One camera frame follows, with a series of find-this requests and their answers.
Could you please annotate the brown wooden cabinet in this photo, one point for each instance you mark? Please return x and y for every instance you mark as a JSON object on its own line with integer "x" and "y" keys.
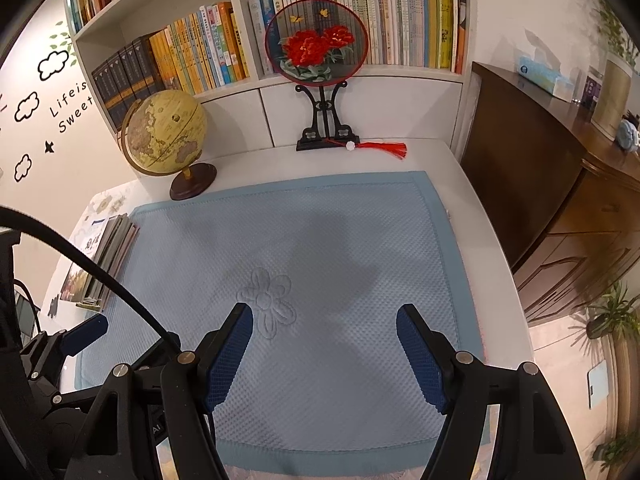
{"x": 550, "y": 185}

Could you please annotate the set of wall decals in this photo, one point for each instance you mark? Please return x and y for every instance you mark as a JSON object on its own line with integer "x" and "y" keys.
{"x": 49, "y": 146}

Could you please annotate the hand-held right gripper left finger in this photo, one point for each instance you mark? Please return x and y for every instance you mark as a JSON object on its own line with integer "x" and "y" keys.
{"x": 227, "y": 360}

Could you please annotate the row of dark hardcover books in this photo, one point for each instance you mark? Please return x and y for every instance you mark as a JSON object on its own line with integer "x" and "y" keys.
{"x": 120, "y": 85}

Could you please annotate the small blue object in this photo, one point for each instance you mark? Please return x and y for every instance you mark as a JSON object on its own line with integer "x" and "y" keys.
{"x": 629, "y": 135}

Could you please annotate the potted floor plant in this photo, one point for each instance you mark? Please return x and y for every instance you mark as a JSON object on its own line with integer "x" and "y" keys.
{"x": 607, "y": 320}
{"x": 620, "y": 447}

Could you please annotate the light blue tissue box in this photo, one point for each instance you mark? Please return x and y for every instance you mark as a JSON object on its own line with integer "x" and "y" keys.
{"x": 542, "y": 77}

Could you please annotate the green leafy plant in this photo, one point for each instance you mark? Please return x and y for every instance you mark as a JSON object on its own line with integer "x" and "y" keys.
{"x": 617, "y": 35}

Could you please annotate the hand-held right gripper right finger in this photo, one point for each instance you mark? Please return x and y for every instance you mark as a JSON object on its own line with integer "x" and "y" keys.
{"x": 420, "y": 360}

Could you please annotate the yellow desk globe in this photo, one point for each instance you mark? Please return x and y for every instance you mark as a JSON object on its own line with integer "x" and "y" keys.
{"x": 170, "y": 125}

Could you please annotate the white flat device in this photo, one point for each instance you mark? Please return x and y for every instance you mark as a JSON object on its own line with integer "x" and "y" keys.
{"x": 597, "y": 385}

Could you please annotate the white bookshelf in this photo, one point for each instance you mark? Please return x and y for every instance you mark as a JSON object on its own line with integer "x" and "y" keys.
{"x": 360, "y": 110}

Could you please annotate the cream vase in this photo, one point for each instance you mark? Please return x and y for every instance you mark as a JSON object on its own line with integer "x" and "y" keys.
{"x": 612, "y": 100}

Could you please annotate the stack of organized books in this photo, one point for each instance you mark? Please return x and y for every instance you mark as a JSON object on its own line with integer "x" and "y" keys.
{"x": 107, "y": 247}

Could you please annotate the light blue quilted mat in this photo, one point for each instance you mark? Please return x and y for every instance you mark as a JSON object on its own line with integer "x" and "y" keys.
{"x": 325, "y": 260}

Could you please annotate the embroidered flower fan ornament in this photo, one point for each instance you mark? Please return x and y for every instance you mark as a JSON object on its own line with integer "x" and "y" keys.
{"x": 310, "y": 45}

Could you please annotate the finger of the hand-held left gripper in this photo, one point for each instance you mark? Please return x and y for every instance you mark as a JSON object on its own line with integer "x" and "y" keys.
{"x": 85, "y": 332}

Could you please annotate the row of pale shelf books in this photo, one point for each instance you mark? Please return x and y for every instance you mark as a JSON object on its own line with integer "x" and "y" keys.
{"x": 400, "y": 25}

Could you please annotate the row of yellow orange books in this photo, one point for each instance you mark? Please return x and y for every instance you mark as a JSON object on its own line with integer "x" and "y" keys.
{"x": 200, "y": 45}

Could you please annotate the small dark box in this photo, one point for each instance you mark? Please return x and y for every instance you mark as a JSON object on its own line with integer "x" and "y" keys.
{"x": 592, "y": 92}

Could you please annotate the red tassel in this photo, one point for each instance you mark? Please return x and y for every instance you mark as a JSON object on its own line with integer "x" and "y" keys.
{"x": 390, "y": 149}

